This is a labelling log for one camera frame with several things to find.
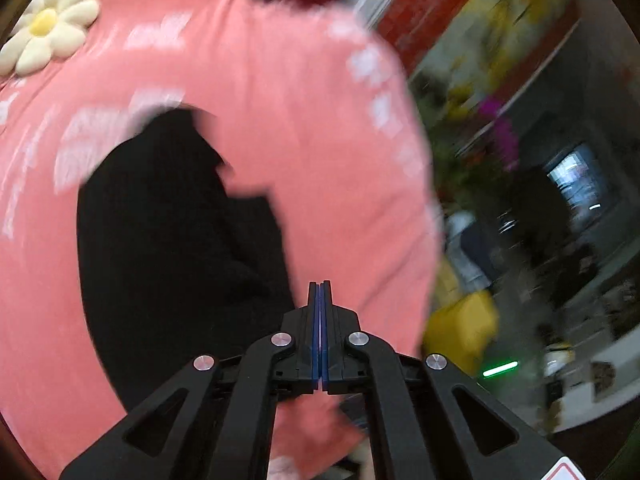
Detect purple orchid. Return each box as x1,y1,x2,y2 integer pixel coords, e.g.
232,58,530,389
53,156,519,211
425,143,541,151
477,97,523,171

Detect bright screen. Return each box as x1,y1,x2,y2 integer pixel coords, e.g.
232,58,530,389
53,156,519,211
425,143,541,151
545,142,608,216

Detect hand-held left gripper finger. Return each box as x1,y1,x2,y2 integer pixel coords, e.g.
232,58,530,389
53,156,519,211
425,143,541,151
320,280,586,480
59,280,321,480

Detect blue grey cloth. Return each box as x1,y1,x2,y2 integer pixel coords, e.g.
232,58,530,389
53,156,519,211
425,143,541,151
445,210,492,291

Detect yellow bag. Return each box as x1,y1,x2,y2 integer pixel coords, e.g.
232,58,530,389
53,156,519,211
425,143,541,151
422,290,501,378

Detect large white flower cushion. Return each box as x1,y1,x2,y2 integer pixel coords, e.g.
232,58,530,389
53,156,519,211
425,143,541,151
0,0,101,78

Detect pink printed blanket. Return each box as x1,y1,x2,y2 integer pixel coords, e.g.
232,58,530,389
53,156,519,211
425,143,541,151
0,0,443,480

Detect wall poster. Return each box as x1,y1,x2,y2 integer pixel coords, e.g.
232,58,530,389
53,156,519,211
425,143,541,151
450,0,586,106

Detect green potted plant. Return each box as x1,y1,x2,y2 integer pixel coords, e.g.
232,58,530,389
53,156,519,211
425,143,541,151
415,85,501,211

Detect black shirt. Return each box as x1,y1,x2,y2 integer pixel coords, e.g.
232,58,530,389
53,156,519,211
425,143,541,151
76,105,313,421

